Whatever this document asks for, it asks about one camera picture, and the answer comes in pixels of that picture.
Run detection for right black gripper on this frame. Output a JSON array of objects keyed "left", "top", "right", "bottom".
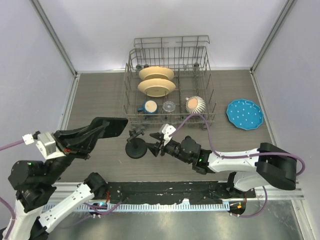
[{"left": 144, "top": 131, "right": 192, "bottom": 164}]

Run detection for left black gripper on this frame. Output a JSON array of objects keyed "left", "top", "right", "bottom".
[{"left": 44, "top": 120, "right": 106, "bottom": 183}]

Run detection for black phone stand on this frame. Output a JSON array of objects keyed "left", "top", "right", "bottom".
[{"left": 125, "top": 129, "right": 148, "bottom": 159}]

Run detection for black smartphone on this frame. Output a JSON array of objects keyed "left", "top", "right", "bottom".
[{"left": 99, "top": 117, "right": 128, "bottom": 139}]

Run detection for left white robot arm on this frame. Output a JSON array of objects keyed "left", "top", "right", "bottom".
[{"left": 0, "top": 117, "right": 123, "bottom": 240}]

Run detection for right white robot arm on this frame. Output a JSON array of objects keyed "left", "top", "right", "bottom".
[{"left": 146, "top": 133, "right": 298, "bottom": 198}]

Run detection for blue mug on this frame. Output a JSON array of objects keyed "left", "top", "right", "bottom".
[{"left": 137, "top": 100, "right": 158, "bottom": 115}]

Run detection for clear glass cup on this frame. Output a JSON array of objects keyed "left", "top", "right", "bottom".
[{"left": 162, "top": 100, "right": 176, "bottom": 113}]

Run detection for striped ceramic bowl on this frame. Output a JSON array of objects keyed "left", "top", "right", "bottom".
[{"left": 185, "top": 96, "right": 206, "bottom": 114}]

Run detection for front beige plate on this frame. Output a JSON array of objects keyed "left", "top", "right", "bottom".
[{"left": 137, "top": 78, "right": 176, "bottom": 98}]

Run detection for beige plate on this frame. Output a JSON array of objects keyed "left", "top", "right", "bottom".
[
  {"left": 137, "top": 78, "right": 176, "bottom": 98},
  {"left": 139, "top": 66, "right": 175, "bottom": 81}
]

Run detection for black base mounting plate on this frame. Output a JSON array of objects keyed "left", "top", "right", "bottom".
[{"left": 93, "top": 181, "right": 256, "bottom": 205}]

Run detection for rear beige plate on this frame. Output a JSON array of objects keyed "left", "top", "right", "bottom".
[{"left": 139, "top": 66, "right": 175, "bottom": 81}]

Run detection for blue dotted plate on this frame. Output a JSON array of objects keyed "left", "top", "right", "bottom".
[{"left": 226, "top": 98, "right": 264, "bottom": 131}]

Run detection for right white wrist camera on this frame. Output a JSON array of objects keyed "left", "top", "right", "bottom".
[{"left": 158, "top": 123, "right": 177, "bottom": 146}]

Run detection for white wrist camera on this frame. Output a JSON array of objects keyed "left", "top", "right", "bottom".
[
  {"left": 22, "top": 131, "right": 65, "bottom": 160},
  {"left": 158, "top": 123, "right": 177, "bottom": 146}
]

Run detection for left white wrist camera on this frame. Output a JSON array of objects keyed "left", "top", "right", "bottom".
[{"left": 22, "top": 131, "right": 65, "bottom": 160}]

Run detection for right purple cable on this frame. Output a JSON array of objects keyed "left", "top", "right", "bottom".
[{"left": 168, "top": 113, "right": 307, "bottom": 218}]

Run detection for purple cable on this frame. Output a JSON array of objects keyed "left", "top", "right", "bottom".
[
  {"left": 168, "top": 113, "right": 307, "bottom": 218},
  {"left": 0, "top": 139, "right": 125, "bottom": 238}
]

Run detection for grey wire dish rack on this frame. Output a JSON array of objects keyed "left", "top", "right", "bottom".
[{"left": 123, "top": 35, "right": 217, "bottom": 129}]

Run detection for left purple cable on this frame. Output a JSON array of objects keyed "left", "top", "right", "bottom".
[{"left": 0, "top": 139, "right": 125, "bottom": 238}]

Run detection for perforated cable tray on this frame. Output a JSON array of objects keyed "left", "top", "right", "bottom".
[{"left": 42, "top": 200, "right": 230, "bottom": 213}]

